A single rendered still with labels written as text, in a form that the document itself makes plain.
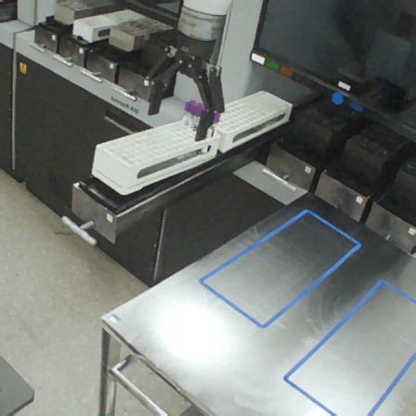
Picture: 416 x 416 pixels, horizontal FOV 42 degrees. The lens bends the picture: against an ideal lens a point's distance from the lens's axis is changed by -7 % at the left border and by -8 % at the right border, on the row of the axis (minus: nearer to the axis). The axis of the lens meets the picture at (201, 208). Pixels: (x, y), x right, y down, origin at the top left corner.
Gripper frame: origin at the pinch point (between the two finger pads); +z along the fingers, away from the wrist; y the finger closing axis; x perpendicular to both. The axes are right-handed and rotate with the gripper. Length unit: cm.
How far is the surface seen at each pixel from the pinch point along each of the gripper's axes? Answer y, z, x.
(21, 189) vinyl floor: -104, 88, 41
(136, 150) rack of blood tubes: 0.7, 3.6, -12.2
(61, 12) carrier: -87, 2, 36
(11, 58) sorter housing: -108, 26, 31
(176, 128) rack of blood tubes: -2.6, 3.7, 4.2
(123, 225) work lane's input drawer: 6.8, 15.5, -18.8
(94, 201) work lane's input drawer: 0.2, 13.0, -21.4
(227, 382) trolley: 46, 13, -37
